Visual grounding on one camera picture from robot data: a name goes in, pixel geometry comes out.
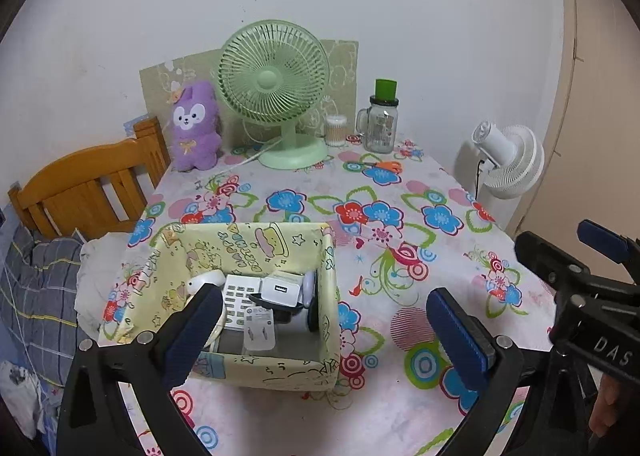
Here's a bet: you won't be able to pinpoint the orange wooden bed headboard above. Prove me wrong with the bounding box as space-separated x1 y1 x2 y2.
7 117 171 239

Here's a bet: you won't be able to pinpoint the glass mug with green lid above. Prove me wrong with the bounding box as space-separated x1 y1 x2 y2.
356 78 400 154

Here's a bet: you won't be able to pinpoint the black power cable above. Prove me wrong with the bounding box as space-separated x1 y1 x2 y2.
472 158 488 199

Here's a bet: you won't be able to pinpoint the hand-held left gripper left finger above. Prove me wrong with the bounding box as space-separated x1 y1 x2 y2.
56 282 224 456

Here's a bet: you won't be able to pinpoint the white fan power cable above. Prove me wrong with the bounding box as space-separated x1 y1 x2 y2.
220 138 281 169

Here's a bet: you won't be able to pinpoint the purple plush rabbit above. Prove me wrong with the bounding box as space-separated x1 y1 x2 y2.
169 80 223 173

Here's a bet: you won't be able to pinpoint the white printed cloth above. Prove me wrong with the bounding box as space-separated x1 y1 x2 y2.
0 361 43 439

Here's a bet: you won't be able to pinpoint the person's right hand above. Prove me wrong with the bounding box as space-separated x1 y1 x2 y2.
590 373 638 438

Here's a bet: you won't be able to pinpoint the white standing fan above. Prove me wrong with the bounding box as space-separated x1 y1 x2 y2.
452 121 546 224

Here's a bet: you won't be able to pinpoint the green cartoon printed board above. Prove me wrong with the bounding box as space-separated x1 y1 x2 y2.
139 39 361 149

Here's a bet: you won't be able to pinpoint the clear cotton swab jar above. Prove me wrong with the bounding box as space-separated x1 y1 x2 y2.
324 115 348 147

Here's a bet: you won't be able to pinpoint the clear packaged plug adapter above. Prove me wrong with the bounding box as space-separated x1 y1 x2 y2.
242 311 276 353

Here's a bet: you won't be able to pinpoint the grey plaid blanket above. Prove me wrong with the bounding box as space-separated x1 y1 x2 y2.
0 221 86 387

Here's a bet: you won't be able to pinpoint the green desk fan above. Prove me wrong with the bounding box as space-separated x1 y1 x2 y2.
217 20 332 171

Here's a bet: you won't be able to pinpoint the beige wooden door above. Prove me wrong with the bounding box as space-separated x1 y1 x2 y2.
500 0 640 281

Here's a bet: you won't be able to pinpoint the orange handled scissors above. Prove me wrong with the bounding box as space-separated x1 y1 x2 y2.
352 161 403 173

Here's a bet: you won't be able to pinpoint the white charger plug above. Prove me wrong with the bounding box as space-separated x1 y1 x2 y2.
261 272 307 309

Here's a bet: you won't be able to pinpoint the yellow cartoon storage box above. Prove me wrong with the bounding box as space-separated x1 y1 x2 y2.
99 222 342 393

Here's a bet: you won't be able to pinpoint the white crumpled cloth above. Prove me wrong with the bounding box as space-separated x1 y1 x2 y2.
75 233 146 341

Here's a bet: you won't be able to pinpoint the white rounded earbud case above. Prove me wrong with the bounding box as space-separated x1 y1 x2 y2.
187 270 227 299

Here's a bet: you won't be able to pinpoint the floral tablecloth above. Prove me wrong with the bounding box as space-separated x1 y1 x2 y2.
97 136 561 456

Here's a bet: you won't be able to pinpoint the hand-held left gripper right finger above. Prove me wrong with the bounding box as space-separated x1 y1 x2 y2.
425 287 591 456

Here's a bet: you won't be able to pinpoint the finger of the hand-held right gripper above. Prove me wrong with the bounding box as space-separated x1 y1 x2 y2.
577 219 640 284
514 231 640 309

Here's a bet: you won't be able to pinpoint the white remote with grey keys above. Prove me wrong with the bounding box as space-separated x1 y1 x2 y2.
220 274 266 327

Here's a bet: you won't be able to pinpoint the light blue paper sheet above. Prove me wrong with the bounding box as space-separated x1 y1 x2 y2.
122 115 151 137

